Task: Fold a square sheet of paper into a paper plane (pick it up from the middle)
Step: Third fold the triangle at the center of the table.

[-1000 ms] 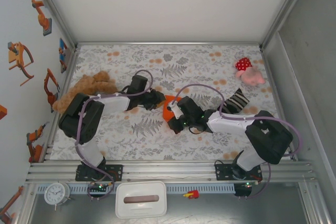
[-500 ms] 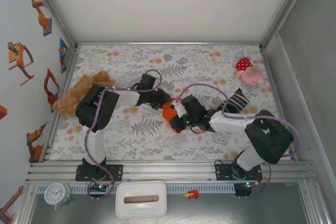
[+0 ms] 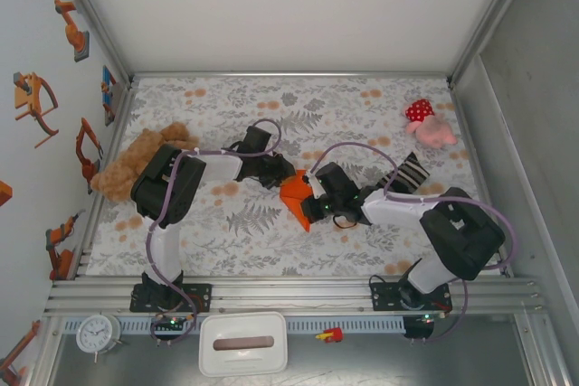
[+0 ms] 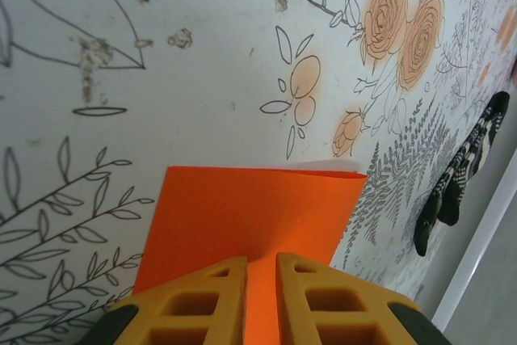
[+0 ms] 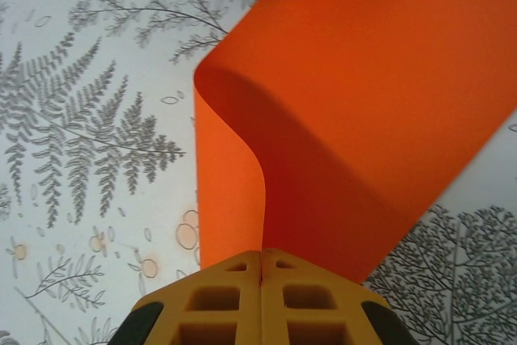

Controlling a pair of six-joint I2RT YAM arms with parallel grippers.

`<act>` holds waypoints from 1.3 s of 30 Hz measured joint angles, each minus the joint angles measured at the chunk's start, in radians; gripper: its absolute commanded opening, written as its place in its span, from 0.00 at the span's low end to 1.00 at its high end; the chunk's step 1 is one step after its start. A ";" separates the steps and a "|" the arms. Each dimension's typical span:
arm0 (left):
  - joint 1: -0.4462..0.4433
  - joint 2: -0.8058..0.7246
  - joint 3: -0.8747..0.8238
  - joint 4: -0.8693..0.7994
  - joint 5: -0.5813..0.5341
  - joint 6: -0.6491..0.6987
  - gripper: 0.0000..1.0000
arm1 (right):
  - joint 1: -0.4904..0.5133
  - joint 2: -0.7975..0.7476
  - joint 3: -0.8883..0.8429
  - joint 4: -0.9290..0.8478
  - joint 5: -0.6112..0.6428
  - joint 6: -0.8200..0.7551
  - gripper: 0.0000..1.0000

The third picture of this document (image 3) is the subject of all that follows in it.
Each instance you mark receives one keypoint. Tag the small orange block sticker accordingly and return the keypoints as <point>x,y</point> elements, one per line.
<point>4,194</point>

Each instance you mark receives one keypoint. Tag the small circuit board green light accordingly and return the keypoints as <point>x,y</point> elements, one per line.
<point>424,320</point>
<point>171,322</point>

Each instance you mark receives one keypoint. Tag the aluminium frame post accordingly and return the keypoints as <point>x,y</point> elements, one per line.
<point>90,15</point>
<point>493,15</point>

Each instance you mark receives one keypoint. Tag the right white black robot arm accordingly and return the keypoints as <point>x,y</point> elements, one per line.
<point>393,209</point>

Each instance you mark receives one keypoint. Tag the floral print tablecloth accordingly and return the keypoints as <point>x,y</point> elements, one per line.
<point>253,259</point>

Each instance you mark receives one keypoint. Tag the orange claw gripper sticker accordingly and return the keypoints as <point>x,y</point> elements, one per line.
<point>29,96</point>

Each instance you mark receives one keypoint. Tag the black white striped sock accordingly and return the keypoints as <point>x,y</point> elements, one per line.
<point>407,173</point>

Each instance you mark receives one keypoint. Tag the blue orange machine sticker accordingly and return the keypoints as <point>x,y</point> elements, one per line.
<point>108,92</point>

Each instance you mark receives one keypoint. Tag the small red yellow toy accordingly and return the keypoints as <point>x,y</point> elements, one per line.
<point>331,335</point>

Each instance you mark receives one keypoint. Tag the orange paper sheet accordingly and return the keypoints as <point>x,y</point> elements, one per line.
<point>291,196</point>

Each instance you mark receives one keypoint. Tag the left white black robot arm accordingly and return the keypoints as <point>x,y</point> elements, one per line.
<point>217,166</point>

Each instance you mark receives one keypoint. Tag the brown teddy bear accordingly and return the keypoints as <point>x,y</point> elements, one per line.
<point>117,173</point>

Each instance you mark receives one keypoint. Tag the aluminium back rail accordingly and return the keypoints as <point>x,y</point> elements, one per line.
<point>289,74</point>

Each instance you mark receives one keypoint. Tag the white tissue box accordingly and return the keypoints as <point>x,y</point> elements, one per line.
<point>244,359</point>

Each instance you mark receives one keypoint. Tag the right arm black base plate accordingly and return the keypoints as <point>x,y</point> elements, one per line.
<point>382,298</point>

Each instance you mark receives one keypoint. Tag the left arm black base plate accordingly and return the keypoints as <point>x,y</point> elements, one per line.
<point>201,298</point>

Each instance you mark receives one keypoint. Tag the pink plush toy red dress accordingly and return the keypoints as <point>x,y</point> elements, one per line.
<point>429,130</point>

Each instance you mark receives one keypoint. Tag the aluminium front rail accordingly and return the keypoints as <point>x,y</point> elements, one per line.
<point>289,295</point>

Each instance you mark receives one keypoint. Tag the aluminium side rail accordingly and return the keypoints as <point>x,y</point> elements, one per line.
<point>118,133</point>
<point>479,155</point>

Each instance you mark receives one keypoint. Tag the white alarm clock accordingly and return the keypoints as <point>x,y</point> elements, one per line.
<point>96,334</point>

